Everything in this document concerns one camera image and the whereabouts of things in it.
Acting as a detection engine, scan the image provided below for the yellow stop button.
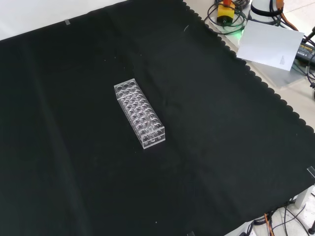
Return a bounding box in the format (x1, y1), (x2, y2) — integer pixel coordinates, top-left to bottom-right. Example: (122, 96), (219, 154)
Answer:
(217, 0), (236, 25)

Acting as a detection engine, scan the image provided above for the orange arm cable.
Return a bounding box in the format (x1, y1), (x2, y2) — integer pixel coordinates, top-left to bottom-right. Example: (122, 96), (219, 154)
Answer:
(275, 0), (300, 31)

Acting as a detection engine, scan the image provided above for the pale white board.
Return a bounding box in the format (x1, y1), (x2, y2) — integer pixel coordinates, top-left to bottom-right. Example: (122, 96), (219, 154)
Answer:
(236, 20), (305, 72)

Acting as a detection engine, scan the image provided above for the black looped cable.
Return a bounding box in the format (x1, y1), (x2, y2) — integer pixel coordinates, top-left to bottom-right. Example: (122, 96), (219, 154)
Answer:
(207, 0), (248, 34)

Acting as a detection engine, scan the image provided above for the black power adapter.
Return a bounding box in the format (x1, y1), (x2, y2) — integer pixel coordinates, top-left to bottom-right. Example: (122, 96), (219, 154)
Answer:
(295, 43), (315, 66)

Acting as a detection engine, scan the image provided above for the black scalloped-edge cloth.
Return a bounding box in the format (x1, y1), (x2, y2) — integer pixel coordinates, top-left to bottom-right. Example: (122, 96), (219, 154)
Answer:
(0, 0), (315, 236)

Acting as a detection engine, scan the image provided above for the white bench leg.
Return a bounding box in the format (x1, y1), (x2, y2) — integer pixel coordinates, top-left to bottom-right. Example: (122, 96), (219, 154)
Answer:
(294, 186), (315, 210)

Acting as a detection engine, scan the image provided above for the orange floor cable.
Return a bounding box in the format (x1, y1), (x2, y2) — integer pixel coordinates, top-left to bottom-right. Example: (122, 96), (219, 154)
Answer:
(263, 212), (274, 236)

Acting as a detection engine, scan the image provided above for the black floor cable bundle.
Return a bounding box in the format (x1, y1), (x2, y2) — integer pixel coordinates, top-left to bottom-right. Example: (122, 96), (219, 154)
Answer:
(246, 200), (315, 236)

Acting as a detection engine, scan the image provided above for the clear plastic test tube rack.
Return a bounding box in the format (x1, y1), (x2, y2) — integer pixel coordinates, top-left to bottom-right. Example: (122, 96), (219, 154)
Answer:
(114, 78), (166, 150)

